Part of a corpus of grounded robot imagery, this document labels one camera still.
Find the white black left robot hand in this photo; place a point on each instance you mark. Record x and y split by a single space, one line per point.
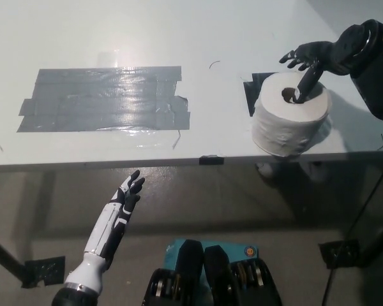
103 232

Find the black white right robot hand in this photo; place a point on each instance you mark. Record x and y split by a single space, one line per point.
319 54

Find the white toilet paper roll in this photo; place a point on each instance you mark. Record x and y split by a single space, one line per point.
281 127

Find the black teal robot torso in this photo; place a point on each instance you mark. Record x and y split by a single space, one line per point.
217 277

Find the black tape square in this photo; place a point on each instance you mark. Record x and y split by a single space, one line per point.
251 92

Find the black table leg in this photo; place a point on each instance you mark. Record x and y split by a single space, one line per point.
4 256
381 242

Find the white shoe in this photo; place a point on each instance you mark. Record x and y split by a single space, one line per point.
265 169

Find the small black tape piece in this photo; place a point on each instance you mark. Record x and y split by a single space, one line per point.
211 160

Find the grey duct tape patch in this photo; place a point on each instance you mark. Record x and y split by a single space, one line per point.
99 102

